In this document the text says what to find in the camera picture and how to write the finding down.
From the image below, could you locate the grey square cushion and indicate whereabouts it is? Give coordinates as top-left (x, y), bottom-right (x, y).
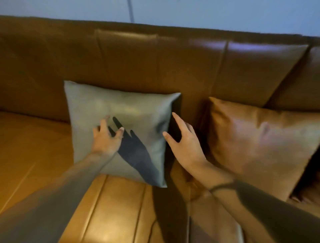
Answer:
top-left (64, 80), bottom-right (181, 188)

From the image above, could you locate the person's left hand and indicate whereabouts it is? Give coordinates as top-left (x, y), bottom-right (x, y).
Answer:
top-left (91, 115), bottom-right (125, 159)

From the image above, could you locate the brown leather cushion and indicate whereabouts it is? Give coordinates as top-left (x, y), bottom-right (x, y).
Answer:
top-left (205, 97), bottom-right (320, 202)

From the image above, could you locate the person's right hand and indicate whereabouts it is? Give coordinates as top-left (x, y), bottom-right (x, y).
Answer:
top-left (162, 112), bottom-right (208, 173)

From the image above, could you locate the person's right forearm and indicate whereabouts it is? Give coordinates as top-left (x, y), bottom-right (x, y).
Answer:
top-left (191, 160), bottom-right (320, 243)

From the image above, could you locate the brown leather sofa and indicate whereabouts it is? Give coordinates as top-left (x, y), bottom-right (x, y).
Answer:
top-left (0, 15), bottom-right (320, 243)

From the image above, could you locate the person's left forearm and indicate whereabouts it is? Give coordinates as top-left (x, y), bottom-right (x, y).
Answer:
top-left (0, 152), bottom-right (116, 243)

